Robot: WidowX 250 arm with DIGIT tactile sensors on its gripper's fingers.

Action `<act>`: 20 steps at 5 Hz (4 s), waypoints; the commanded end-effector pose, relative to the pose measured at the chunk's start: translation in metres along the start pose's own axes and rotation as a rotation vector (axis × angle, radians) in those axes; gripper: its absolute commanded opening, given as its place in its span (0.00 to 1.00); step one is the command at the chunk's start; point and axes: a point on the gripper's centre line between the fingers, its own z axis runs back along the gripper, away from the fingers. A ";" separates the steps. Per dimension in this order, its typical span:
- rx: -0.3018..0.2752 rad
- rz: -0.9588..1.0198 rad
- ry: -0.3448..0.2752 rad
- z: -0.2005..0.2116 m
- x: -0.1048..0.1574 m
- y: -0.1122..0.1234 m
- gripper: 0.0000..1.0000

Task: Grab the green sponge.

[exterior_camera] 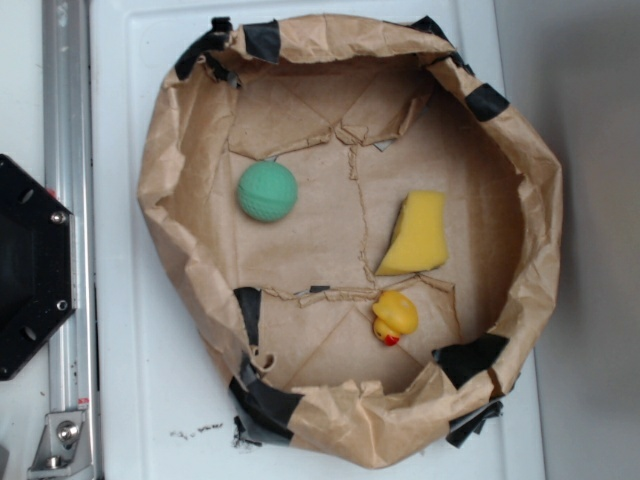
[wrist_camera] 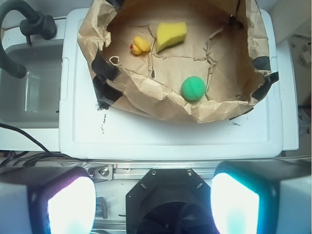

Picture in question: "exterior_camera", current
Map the aluminium extrusion rail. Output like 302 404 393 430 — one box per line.
42 1 104 479

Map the yellow rubber duck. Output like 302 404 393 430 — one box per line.
372 290 419 346

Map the green round sponge ball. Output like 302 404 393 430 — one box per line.
236 161 298 223

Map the white plastic board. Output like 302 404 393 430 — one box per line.
89 1 545 479

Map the yellow wedge sponge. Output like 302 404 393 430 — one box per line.
375 190 449 276

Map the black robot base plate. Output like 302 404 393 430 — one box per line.
1 155 75 381

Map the metal corner bracket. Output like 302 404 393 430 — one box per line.
27 410 92 479

